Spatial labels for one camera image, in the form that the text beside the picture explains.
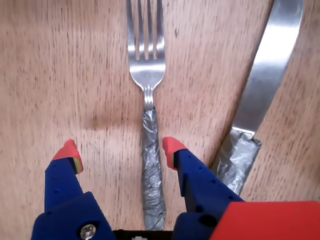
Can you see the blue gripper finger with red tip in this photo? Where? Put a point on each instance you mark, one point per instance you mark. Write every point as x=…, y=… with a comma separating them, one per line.
x=200, y=180
x=62, y=182

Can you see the red camera mount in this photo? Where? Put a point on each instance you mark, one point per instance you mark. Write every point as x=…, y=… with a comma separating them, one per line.
x=270, y=222

